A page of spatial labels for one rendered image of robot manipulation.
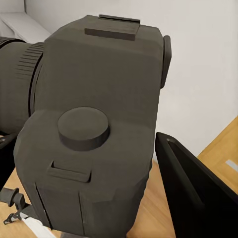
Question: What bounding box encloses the camera tripod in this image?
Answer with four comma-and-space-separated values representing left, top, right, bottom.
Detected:
0, 187, 127, 238

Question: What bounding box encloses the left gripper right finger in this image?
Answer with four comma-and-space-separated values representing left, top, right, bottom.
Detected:
155, 131, 238, 238

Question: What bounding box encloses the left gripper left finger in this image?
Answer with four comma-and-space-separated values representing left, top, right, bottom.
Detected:
0, 132, 19, 191

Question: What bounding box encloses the digital camera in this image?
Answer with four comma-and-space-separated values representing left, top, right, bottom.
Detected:
0, 14, 172, 238

